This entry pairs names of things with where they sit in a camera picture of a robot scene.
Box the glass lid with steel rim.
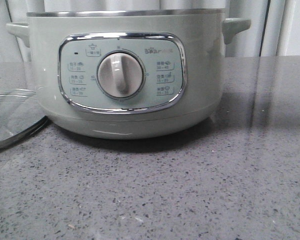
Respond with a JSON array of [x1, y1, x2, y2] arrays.
[[0, 88, 49, 152]]

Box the pale green electric cooking pot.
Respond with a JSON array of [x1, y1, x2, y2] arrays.
[[6, 8, 251, 140]]

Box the grey-white timer knob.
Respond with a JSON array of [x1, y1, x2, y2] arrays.
[[97, 52, 144, 99]]

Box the black cable on wall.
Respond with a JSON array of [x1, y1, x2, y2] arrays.
[[258, 0, 272, 58]]

